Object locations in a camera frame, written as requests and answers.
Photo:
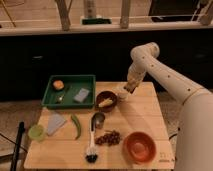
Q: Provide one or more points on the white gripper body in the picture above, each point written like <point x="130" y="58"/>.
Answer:
<point x="135" y="75"/>

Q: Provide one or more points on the brown black board eraser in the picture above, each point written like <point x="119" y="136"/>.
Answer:
<point x="130" y="87"/>

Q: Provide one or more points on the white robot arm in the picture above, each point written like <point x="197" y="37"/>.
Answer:
<point x="194" y="148"/>

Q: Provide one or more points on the white paper cup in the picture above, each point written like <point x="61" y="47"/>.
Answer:
<point x="121" y="92"/>

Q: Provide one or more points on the light green plastic cup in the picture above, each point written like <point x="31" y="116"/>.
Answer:
<point x="36" y="132"/>

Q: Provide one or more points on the pale corn piece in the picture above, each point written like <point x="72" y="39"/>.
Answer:
<point x="105" y="103"/>

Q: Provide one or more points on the dark brown bowl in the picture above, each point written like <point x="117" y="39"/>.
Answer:
<point x="106" y="95"/>

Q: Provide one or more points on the grey blue sponge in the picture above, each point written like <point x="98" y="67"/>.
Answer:
<point x="81" y="95"/>

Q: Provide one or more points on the green plastic tray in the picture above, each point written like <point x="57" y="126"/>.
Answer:
<point x="72" y="85"/>

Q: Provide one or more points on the bunch of dark grapes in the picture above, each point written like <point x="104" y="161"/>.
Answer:
<point x="110" y="138"/>

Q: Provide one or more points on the green black base block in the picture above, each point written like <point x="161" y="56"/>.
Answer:
<point x="94" y="21"/>

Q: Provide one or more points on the orange red bowl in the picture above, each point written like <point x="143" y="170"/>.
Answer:
<point x="139" y="148"/>

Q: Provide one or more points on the green chili pepper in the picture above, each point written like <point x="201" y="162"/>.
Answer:
<point x="76" y="121"/>

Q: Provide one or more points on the orange bread roll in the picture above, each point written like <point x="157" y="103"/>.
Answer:
<point x="58" y="85"/>

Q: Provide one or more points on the small metal clip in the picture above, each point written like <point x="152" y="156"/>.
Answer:
<point x="60" y="99"/>

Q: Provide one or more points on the grey folded cloth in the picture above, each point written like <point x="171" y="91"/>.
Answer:
<point x="55" y="122"/>

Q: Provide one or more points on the black pole stand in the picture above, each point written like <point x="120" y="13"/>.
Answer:
<point x="15" y="155"/>

